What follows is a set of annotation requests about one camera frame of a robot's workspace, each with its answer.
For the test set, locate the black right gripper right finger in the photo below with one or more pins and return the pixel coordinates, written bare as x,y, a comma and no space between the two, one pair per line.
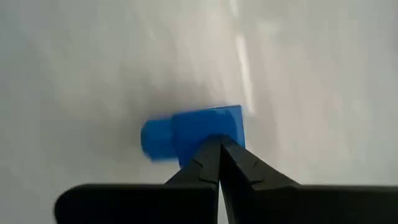
295,205

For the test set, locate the blue building block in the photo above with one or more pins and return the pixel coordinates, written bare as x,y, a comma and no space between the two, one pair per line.
192,130

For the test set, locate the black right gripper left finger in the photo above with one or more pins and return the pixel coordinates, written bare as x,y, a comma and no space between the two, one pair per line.
140,205

